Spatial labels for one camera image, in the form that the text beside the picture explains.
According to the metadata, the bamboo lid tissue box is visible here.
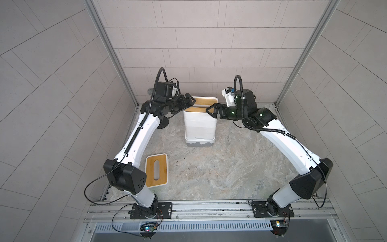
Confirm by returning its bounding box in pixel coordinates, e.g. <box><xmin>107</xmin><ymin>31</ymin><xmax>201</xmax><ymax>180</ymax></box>
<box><xmin>183</xmin><ymin>96</ymin><xmax>219</xmax><ymax>121</ymax></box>
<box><xmin>145</xmin><ymin>153</ymin><xmax>170</xmax><ymax>189</ymax></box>
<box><xmin>185</xmin><ymin>129</ymin><xmax>216</xmax><ymax>140</ymax></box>

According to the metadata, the grey lid tissue box front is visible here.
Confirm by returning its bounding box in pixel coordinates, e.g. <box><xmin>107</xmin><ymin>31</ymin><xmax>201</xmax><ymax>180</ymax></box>
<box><xmin>184</xmin><ymin>119</ymin><xmax>217</xmax><ymax>132</ymax></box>

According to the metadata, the grey lid tissue box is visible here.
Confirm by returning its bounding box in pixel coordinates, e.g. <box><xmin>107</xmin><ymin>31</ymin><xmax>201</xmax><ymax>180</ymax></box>
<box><xmin>184</xmin><ymin>119</ymin><xmax>217</xmax><ymax>132</ymax></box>
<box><xmin>185</xmin><ymin>138</ymin><xmax>215</xmax><ymax>143</ymax></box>

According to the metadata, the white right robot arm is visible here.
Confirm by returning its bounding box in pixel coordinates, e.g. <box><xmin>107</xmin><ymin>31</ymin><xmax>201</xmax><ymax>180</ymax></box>
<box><xmin>206</xmin><ymin>103</ymin><xmax>333</xmax><ymax>217</ymax></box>

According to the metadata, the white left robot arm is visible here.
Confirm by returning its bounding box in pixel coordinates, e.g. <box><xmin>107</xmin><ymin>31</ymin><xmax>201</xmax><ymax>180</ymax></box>
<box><xmin>103</xmin><ymin>93</ymin><xmax>196</xmax><ymax>218</ymax></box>

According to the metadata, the microphone on black stand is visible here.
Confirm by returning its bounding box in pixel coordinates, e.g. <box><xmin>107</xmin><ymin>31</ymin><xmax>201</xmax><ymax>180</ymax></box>
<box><xmin>147</xmin><ymin>88</ymin><xmax>169</xmax><ymax>130</ymax></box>

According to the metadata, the right green circuit board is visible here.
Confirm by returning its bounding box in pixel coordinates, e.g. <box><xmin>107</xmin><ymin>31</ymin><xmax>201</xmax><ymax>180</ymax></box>
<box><xmin>270</xmin><ymin>220</ymin><xmax>288</xmax><ymax>236</ymax></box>

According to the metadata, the green circuit board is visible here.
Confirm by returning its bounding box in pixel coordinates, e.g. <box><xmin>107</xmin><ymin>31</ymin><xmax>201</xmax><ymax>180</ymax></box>
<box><xmin>140</xmin><ymin>223</ymin><xmax>158</xmax><ymax>239</ymax></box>
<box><xmin>270</xmin><ymin>220</ymin><xmax>288</xmax><ymax>236</ymax></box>

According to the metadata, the white ventilation grille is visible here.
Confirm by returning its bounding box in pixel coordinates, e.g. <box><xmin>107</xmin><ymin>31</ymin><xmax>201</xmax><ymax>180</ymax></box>
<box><xmin>95</xmin><ymin>220</ymin><xmax>273</xmax><ymax>234</ymax></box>

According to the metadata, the left green circuit board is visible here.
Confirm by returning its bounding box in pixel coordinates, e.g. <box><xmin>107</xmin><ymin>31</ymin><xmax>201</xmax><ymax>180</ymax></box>
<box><xmin>140</xmin><ymin>223</ymin><xmax>158</xmax><ymax>239</ymax></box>

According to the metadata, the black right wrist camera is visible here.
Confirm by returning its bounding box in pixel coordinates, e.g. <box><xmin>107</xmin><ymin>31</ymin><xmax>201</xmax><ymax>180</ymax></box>
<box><xmin>221</xmin><ymin>87</ymin><xmax>256</xmax><ymax>107</ymax></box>

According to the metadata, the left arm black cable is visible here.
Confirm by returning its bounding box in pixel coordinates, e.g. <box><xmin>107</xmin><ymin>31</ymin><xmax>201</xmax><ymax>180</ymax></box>
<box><xmin>84</xmin><ymin>67</ymin><xmax>168</xmax><ymax>237</ymax></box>

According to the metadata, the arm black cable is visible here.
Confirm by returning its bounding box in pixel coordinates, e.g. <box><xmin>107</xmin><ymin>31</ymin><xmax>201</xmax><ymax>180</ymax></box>
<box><xmin>233</xmin><ymin>75</ymin><xmax>329</xmax><ymax>209</ymax></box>
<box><xmin>84</xmin><ymin>67</ymin><xmax>168</xmax><ymax>237</ymax></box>

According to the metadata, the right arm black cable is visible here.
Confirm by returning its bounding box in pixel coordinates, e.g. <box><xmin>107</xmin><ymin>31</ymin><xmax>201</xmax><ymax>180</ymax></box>
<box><xmin>233</xmin><ymin>75</ymin><xmax>329</xmax><ymax>209</ymax></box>

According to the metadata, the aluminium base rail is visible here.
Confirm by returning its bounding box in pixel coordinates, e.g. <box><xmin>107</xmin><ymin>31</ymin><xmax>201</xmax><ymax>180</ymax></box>
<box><xmin>81</xmin><ymin>199</ymin><xmax>338</xmax><ymax>222</ymax></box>

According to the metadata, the aluminium corner post left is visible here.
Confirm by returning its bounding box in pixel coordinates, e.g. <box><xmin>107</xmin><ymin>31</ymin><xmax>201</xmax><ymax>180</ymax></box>
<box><xmin>84</xmin><ymin>0</ymin><xmax>139</xmax><ymax>107</ymax></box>

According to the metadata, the aluminium corner post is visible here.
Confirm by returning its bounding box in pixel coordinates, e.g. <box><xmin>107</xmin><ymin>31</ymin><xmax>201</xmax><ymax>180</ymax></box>
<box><xmin>84</xmin><ymin>0</ymin><xmax>139</xmax><ymax>107</ymax></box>
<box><xmin>274</xmin><ymin>0</ymin><xmax>340</xmax><ymax>107</ymax></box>

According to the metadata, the aluminium corner post right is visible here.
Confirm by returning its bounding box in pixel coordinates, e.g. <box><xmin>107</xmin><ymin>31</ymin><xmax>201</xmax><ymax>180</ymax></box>
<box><xmin>274</xmin><ymin>0</ymin><xmax>340</xmax><ymax>107</ymax></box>

